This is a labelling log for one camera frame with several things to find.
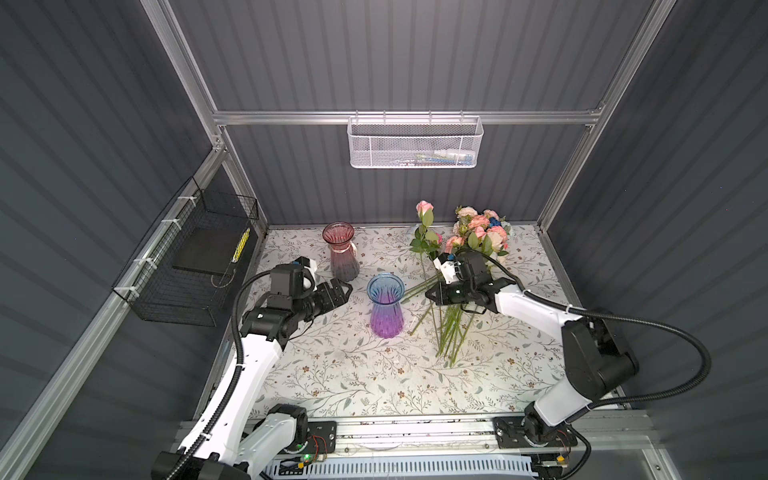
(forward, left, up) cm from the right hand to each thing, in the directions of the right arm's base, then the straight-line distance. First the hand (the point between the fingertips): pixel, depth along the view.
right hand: (429, 295), depth 89 cm
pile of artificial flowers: (+26, -20, +1) cm, 33 cm away
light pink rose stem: (+16, 0, +7) cm, 17 cm away
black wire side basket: (-6, +61, +21) cm, 65 cm away
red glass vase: (+12, +27, +3) cm, 30 cm away
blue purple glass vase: (-3, +13, +7) cm, 15 cm away
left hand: (-7, +24, +12) cm, 28 cm away
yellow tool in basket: (+4, +51, +20) cm, 54 cm away
